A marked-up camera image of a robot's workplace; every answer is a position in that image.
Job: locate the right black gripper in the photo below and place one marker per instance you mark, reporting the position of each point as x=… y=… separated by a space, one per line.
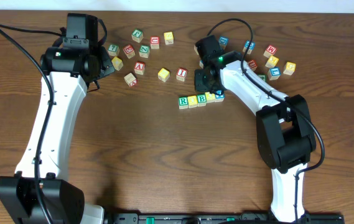
x=198 y=84

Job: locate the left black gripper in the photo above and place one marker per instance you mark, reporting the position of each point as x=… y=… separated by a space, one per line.
x=106 y=64

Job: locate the yellow O block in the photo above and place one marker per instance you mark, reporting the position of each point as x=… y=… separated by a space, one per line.
x=192 y=101
x=210 y=97

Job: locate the blue T block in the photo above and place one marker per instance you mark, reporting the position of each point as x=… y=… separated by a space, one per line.
x=219 y=96

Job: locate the green B block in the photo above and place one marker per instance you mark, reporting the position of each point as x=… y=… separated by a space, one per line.
x=202 y=100

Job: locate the green R block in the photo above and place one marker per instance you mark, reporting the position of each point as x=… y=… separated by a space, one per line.
x=183 y=102

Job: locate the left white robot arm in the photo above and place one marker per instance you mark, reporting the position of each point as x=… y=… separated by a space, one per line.
x=39 y=191

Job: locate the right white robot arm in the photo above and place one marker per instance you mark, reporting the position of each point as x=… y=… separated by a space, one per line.
x=284 y=137

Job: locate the blue L block left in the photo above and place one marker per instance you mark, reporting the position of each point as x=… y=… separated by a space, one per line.
x=201 y=64

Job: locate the blue l block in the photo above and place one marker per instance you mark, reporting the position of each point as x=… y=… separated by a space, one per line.
x=274 y=73
x=201 y=64

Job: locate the red I block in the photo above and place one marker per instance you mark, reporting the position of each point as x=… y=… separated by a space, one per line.
x=181 y=74

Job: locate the green 7 block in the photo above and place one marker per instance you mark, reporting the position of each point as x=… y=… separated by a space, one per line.
x=113 y=50

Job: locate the yellow block beside left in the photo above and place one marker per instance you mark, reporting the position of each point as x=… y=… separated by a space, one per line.
x=117 y=63

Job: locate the blue D block upper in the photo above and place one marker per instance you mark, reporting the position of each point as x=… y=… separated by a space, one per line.
x=223 y=41

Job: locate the blue d block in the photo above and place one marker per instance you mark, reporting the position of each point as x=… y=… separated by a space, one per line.
x=248 y=47
x=223 y=41

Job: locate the red U block right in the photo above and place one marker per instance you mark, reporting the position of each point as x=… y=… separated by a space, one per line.
x=252 y=65

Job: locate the red u block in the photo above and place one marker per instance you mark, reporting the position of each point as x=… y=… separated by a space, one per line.
x=252 y=65
x=155 y=42

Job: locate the yellow block centre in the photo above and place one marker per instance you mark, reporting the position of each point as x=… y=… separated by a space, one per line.
x=163 y=74

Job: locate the red E block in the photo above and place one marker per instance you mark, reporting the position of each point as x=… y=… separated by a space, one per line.
x=129 y=51

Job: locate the tilted red wooden block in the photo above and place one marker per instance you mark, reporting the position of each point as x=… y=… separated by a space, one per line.
x=130 y=79

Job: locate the green 4 block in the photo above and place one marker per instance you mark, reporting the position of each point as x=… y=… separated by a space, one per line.
x=263 y=77

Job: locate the blue D block right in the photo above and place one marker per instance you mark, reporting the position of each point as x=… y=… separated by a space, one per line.
x=248 y=47

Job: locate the green J block top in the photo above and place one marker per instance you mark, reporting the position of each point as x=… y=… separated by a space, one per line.
x=137 y=35

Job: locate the red A block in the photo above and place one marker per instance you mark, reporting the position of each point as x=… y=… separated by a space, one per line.
x=139 y=68

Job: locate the yellow block top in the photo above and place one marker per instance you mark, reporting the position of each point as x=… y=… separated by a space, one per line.
x=169 y=38

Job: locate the green N block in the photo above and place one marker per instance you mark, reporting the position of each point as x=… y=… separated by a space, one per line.
x=144 y=51

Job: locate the blue L block right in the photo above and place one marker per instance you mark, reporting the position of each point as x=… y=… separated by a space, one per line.
x=274 y=73

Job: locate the yellow K block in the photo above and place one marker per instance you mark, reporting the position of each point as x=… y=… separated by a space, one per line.
x=271 y=62

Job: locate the red U block top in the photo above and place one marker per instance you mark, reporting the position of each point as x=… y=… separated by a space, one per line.
x=155 y=42

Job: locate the red M block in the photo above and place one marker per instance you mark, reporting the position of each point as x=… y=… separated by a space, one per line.
x=269 y=51

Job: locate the yellow G block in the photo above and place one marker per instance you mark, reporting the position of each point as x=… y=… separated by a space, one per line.
x=289 y=68

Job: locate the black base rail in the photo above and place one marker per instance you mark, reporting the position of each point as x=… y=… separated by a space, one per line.
x=248 y=217

